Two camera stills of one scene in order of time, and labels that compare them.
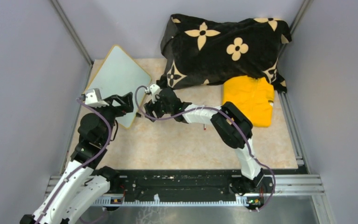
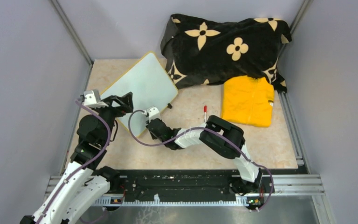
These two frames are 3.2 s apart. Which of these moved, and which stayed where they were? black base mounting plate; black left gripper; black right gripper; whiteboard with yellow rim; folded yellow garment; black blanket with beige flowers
Moved: black right gripper; whiteboard with yellow rim
Stayed: folded yellow garment; black blanket with beige flowers; black base mounting plate; black left gripper
